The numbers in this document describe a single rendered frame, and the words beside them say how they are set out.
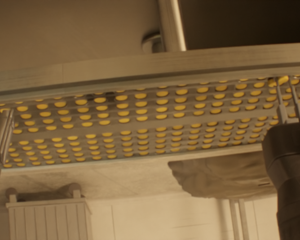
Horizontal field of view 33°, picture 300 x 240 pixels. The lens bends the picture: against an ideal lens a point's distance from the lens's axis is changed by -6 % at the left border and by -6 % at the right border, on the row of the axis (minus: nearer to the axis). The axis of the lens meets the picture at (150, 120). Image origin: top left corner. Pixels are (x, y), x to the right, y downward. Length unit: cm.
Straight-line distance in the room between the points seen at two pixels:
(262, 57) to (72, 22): 26
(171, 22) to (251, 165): 27
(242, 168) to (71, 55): 27
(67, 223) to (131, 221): 72
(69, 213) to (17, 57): 312
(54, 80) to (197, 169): 32
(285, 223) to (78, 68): 22
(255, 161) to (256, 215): 369
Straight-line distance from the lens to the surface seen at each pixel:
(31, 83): 46
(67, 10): 61
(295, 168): 41
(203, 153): 64
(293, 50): 48
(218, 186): 73
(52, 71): 46
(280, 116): 47
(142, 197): 433
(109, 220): 431
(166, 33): 50
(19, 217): 385
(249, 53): 47
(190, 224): 430
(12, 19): 63
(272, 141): 42
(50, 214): 380
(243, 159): 69
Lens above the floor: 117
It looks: 24 degrees down
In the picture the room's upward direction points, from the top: 173 degrees clockwise
